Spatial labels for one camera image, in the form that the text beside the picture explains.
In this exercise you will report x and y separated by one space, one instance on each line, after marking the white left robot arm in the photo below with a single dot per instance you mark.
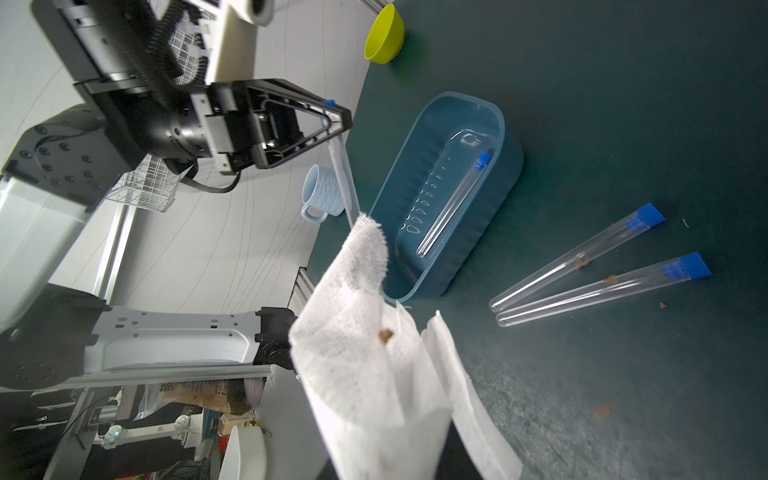
58 326

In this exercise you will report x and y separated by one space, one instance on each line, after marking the blue plastic tub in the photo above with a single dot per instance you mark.
448 135

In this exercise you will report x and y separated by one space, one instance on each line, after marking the white gauze wipe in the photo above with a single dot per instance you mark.
383 392

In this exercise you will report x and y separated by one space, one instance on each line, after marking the white wire basket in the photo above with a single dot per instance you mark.
144 41

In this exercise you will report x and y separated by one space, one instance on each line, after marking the light blue mug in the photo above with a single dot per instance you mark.
321 195

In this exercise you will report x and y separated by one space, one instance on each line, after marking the blue capped test tube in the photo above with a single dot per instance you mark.
453 203

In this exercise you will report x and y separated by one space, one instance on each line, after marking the clear test tube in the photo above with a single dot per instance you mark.
677 270
636 223
343 174

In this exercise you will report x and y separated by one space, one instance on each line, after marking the yellow green bowl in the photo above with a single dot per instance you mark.
386 36

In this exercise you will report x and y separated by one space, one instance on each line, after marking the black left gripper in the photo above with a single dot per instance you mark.
242 124

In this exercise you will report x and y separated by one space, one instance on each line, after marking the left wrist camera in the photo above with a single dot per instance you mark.
230 39

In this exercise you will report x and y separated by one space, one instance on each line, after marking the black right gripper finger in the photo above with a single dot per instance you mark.
455 463

